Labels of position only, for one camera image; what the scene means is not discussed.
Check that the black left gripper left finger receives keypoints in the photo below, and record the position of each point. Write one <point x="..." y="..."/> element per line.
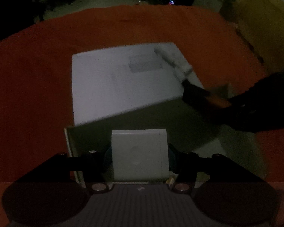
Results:
<point x="56" y="190"/>

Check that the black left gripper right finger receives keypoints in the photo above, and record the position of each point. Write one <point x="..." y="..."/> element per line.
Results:
<point x="225" y="191"/>

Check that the white remote control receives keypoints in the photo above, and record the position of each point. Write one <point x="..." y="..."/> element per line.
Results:
<point x="181" y="68"/>

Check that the white power adapter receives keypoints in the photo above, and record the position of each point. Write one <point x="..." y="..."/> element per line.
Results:
<point x="140" y="155"/>

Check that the white box lid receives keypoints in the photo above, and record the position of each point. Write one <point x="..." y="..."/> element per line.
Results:
<point x="116" y="80"/>

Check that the open white cardboard box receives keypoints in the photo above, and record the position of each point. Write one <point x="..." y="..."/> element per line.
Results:
<point x="186" y="132"/>

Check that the wooden cabinet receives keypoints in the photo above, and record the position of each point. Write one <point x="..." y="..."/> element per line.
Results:
<point x="261" y="22"/>

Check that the red blanket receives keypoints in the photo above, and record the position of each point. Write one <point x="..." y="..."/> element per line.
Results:
<point x="36" y="103"/>

